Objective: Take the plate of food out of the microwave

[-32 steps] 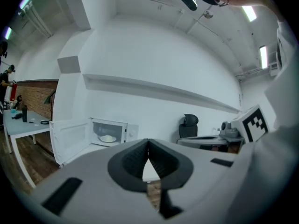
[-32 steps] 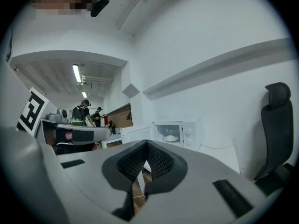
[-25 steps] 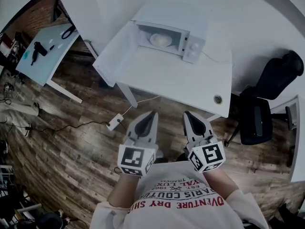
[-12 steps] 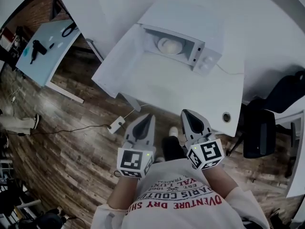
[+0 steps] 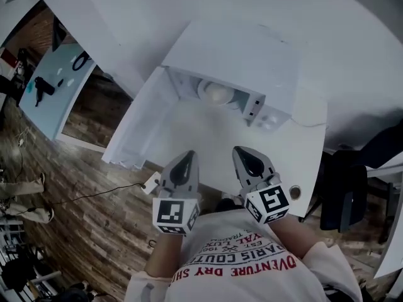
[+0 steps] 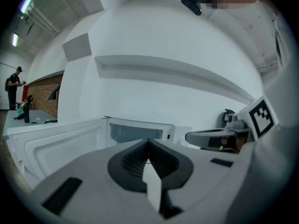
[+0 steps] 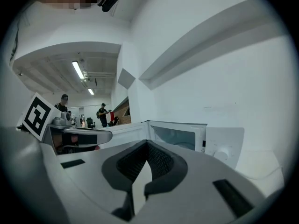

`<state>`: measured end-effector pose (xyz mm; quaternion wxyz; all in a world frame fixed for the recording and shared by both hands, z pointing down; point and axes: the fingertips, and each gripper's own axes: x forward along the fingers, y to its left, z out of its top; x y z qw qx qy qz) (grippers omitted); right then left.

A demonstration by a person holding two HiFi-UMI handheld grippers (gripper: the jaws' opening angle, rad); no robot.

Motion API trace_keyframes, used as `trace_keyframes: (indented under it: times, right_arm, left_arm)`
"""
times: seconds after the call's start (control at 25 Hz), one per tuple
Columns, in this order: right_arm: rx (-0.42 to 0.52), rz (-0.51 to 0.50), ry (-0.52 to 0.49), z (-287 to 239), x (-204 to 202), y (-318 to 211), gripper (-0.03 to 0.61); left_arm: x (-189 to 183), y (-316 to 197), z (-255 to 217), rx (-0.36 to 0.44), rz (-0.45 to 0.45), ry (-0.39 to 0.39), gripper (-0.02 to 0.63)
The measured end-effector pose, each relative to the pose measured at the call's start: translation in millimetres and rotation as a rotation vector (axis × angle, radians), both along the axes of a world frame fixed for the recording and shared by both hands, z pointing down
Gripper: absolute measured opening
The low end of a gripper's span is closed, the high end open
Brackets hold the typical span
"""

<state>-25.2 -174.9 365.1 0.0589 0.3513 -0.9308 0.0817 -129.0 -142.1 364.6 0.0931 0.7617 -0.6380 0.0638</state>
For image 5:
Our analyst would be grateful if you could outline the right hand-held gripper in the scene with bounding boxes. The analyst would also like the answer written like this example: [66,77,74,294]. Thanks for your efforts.
[232,145,291,225]

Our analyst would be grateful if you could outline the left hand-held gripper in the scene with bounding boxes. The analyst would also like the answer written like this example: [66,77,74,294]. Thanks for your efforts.
[152,151,202,237]

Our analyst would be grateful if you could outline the white plate of food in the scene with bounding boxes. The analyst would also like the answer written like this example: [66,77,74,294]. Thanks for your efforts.
[197,78,241,107]

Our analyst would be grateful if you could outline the white microwave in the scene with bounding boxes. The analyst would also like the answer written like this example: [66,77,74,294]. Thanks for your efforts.
[102,17,329,171]

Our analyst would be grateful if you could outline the person's left forearm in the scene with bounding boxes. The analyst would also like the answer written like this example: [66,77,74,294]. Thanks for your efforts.
[144,231,186,279]

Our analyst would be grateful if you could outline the person's right forearm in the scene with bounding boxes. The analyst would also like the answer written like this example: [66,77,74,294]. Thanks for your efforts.
[270,215,319,260]

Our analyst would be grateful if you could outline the white power strip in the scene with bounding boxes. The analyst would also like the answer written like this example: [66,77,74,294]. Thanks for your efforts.
[140,171,162,196]

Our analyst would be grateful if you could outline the black office chair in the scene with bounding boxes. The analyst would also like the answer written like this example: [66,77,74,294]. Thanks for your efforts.
[319,150,370,234]

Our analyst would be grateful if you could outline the person's white printed shirt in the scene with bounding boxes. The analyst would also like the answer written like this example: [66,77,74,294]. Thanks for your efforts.
[124,208,363,302]

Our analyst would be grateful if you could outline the light blue table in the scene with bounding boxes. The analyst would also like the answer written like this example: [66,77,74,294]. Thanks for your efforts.
[18,40,97,142]

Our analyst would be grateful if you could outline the black handheld tool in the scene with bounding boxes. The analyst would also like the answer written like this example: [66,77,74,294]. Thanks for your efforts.
[33,76,56,108]

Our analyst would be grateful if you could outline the black bag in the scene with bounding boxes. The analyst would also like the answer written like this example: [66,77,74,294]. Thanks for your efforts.
[0,256,38,293]

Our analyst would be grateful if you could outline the black floor cable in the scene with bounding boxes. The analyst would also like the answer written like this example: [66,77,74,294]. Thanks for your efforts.
[18,182,146,215]

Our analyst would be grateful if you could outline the black coiled cable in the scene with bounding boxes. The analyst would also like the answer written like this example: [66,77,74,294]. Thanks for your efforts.
[71,50,93,72]

